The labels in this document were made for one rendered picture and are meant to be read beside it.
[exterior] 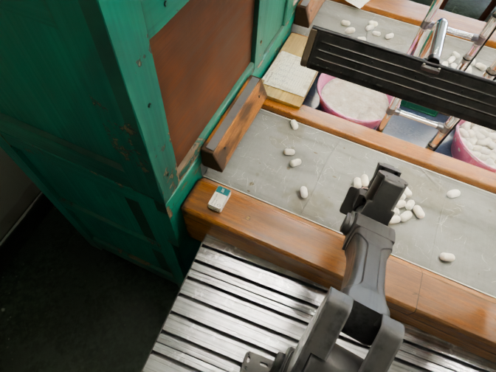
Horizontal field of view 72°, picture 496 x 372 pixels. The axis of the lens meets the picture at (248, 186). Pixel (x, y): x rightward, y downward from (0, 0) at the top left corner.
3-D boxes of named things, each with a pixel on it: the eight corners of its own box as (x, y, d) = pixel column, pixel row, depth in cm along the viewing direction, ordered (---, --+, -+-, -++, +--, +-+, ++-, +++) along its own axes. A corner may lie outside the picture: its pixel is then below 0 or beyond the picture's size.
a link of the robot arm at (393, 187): (369, 163, 67) (368, 176, 56) (412, 182, 65) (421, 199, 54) (343, 213, 71) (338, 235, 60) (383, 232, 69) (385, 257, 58)
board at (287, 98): (299, 110, 104) (300, 107, 102) (254, 94, 106) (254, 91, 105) (331, 48, 120) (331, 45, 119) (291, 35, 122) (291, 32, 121)
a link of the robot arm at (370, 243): (354, 203, 62) (320, 322, 36) (403, 226, 60) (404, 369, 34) (327, 253, 67) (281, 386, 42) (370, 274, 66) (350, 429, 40)
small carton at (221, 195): (220, 212, 84) (220, 209, 82) (207, 207, 85) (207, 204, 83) (231, 194, 87) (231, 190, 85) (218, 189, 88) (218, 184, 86)
